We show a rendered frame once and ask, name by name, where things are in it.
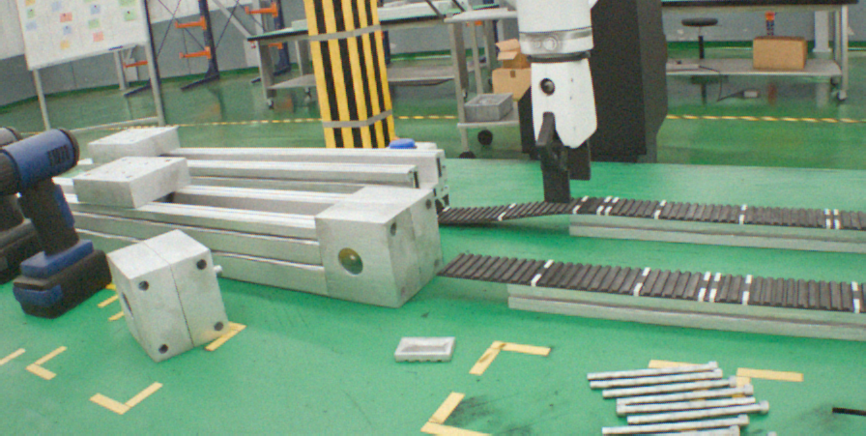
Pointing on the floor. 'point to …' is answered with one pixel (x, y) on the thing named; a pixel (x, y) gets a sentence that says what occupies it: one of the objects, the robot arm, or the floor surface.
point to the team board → (83, 14)
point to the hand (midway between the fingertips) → (568, 181)
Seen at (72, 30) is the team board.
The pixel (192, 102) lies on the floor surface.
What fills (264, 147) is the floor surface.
